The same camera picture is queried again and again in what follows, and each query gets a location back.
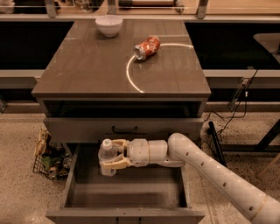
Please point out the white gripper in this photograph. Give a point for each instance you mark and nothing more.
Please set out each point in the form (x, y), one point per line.
(138, 152)

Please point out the wire basket with trash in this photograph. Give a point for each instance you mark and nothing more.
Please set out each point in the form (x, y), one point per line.
(51, 159)

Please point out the white ceramic bowl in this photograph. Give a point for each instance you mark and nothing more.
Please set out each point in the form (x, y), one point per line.
(109, 25)

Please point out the grey drawer cabinet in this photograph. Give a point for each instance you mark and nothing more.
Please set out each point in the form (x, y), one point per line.
(92, 76)

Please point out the black stand leg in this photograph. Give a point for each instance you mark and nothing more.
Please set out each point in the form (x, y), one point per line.
(217, 145)

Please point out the closed upper drawer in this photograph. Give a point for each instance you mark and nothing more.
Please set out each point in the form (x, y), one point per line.
(93, 130)

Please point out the clear plastic water bottle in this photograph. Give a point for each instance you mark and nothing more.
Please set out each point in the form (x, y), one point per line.
(107, 153)

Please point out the crushed orange soda can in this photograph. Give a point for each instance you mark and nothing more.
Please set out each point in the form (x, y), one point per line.
(147, 48)

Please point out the open middle drawer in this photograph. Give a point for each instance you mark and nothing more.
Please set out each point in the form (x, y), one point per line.
(149, 195)

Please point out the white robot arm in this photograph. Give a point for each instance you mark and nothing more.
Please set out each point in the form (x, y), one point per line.
(255, 205)

